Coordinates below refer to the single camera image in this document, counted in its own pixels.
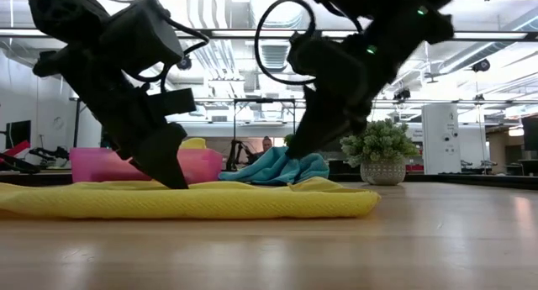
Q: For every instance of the person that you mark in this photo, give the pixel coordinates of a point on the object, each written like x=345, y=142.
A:
x=266, y=143

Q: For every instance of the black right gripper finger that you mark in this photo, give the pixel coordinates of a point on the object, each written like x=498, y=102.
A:
x=315, y=130

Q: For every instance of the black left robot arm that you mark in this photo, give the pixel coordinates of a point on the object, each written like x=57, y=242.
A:
x=63, y=12

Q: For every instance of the black metal frame stand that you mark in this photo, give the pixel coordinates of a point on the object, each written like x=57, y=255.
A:
x=265, y=100

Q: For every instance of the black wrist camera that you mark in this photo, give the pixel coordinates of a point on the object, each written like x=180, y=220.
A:
x=176, y=101
x=309, y=59

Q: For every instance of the white pillar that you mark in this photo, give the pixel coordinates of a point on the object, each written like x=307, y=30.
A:
x=439, y=134

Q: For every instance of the black ceiling camera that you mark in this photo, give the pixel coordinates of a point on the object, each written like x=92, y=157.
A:
x=185, y=64
x=482, y=65

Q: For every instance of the small potted plant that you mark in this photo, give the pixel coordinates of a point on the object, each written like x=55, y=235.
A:
x=288, y=139

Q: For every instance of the blue microfiber towel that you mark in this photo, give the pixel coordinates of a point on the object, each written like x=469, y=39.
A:
x=273, y=170

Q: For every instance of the black ceiling device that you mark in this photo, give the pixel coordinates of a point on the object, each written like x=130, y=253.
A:
x=402, y=94

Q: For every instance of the pink plastic bin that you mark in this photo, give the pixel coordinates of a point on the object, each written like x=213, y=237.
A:
x=92, y=166

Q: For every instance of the green artificial plant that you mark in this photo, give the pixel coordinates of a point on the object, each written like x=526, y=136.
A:
x=378, y=143

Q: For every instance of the black background robot arm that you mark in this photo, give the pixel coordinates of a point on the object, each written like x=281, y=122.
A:
x=50, y=152
x=237, y=149

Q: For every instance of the dark screen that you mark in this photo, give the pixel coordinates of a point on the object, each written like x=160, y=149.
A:
x=530, y=132

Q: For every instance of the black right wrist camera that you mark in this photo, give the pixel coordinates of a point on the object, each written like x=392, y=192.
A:
x=309, y=59

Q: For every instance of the black wall monitor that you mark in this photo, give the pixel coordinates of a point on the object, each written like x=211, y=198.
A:
x=17, y=134

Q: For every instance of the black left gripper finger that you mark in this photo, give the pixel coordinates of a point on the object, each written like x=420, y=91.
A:
x=164, y=155

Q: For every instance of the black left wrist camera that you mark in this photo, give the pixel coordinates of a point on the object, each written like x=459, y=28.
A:
x=176, y=101

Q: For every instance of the red bar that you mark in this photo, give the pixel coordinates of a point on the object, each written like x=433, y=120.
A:
x=19, y=148

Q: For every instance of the yellow microfiber towel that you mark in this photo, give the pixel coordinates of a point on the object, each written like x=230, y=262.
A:
x=210, y=204
x=193, y=144

